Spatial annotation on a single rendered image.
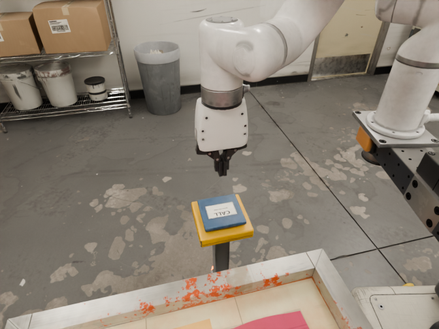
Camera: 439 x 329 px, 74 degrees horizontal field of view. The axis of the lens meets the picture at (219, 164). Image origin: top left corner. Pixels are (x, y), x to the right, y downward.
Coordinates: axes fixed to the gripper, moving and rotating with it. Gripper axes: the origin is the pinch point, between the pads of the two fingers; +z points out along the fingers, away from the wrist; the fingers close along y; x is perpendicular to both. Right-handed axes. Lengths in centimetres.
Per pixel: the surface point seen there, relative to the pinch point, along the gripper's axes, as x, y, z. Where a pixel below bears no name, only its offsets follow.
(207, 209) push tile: -1.1, 3.2, 13.8
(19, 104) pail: -252, 138, 88
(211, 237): 6.1, 3.7, 15.6
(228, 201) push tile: -2.5, -2.5, 13.9
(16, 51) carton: -245, 120, 37
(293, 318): 27.4, -6.4, 15.4
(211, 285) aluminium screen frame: 19.7, 6.9, 11.8
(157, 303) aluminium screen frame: 20.7, 16.6, 11.9
